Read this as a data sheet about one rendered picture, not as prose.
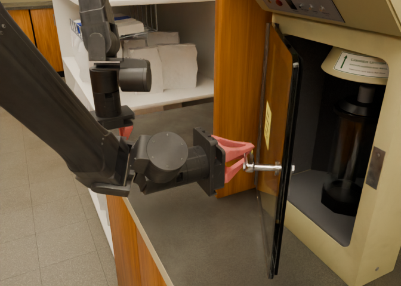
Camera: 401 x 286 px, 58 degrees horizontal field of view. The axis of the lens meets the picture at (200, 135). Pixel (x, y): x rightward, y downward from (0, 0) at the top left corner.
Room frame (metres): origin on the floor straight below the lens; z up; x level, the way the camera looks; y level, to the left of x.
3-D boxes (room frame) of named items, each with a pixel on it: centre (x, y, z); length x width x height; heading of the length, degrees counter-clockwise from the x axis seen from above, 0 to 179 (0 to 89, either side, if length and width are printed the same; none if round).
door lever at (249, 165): (0.54, -0.10, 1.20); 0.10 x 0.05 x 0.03; 176
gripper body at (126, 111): (0.76, 0.21, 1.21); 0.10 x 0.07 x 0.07; 117
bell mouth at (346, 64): (0.66, -0.32, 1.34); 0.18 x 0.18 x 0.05
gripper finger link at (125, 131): (0.76, 0.20, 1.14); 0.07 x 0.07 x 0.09; 27
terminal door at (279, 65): (0.61, -0.13, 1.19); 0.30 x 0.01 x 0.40; 176
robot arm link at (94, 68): (0.76, 0.20, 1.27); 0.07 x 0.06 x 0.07; 86
